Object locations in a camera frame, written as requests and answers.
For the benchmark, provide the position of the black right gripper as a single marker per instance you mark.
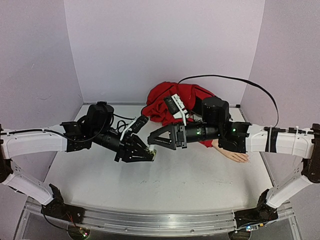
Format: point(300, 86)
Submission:
point(180, 135)

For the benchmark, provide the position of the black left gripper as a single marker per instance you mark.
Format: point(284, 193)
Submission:
point(126, 150)

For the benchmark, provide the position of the white nail polish cap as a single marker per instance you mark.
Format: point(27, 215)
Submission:
point(151, 147)

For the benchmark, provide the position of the clear nail polish bottle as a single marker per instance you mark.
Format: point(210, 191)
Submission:
point(153, 154)

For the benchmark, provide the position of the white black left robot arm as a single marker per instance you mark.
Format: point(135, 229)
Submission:
point(66, 137)

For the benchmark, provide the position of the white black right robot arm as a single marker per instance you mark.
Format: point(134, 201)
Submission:
point(245, 137)

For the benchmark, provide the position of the mannequin hand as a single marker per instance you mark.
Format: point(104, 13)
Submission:
point(234, 156)

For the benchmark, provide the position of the red black sports jacket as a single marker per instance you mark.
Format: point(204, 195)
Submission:
point(157, 111)

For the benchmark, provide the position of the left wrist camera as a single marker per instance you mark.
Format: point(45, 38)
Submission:
point(99, 119)

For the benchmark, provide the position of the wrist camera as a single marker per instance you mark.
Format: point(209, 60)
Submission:
point(99, 119)
point(213, 110)

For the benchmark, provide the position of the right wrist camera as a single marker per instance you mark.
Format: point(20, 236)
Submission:
point(213, 110)

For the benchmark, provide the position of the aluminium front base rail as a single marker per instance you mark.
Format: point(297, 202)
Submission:
point(168, 224)

